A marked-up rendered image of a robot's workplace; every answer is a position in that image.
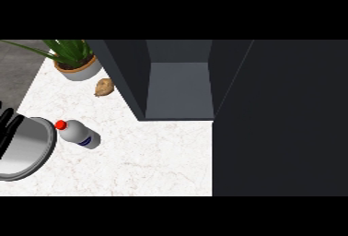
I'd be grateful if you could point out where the green potted plant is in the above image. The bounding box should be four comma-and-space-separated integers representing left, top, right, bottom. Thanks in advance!
0, 40, 103, 82

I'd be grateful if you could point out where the red-capped white water bottle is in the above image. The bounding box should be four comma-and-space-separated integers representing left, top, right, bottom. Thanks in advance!
54, 119, 101, 150

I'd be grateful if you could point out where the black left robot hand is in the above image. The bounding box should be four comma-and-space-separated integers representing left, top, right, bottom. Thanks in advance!
0, 101, 26, 160

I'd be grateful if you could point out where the grey round metal sink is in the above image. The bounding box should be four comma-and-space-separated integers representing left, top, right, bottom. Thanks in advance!
0, 115, 58, 183

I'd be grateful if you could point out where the dark grey open cabinet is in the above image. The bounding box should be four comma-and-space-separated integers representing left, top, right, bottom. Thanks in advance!
83, 40, 254, 122

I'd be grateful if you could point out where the dark grey cabinet door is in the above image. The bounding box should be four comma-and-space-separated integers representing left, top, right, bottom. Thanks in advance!
210, 40, 348, 197

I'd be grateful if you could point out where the brown potato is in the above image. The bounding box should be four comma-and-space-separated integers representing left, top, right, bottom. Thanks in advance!
92, 77, 114, 98

